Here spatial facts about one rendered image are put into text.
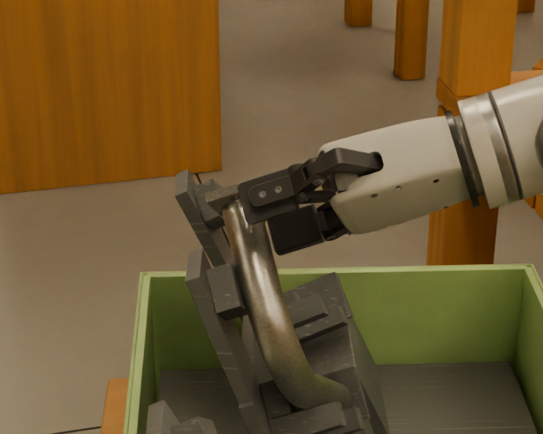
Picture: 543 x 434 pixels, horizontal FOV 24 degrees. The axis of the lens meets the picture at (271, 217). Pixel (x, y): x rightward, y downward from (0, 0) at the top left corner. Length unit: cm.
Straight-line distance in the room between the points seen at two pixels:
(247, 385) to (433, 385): 41
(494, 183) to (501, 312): 47
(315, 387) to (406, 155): 20
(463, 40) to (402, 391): 77
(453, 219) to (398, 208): 115
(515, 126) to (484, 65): 108
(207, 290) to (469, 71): 111
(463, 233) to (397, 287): 78
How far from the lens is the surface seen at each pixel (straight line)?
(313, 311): 115
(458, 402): 132
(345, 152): 88
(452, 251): 211
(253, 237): 95
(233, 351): 96
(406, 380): 135
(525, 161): 91
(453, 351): 138
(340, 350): 125
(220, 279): 94
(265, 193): 91
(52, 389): 284
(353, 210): 92
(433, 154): 90
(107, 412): 141
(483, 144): 91
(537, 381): 131
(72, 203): 363
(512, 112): 91
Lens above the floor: 161
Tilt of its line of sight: 27 degrees down
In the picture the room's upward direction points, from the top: straight up
